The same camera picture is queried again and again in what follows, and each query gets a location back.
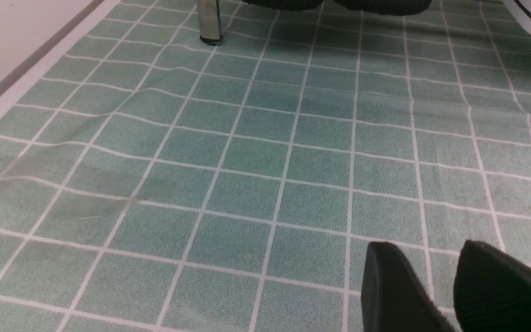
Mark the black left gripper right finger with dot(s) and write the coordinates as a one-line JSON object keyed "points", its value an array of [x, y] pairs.
{"points": [[492, 290]]}

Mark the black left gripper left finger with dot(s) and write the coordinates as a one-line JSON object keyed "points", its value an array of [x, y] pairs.
{"points": [[392, 297]]}

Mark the black knit sneaker right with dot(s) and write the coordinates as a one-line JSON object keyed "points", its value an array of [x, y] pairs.
{"points": [[387, 7]]}

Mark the green checkered floor mat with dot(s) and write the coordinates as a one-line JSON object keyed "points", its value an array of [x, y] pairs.
{"points": [[152, 183]]}

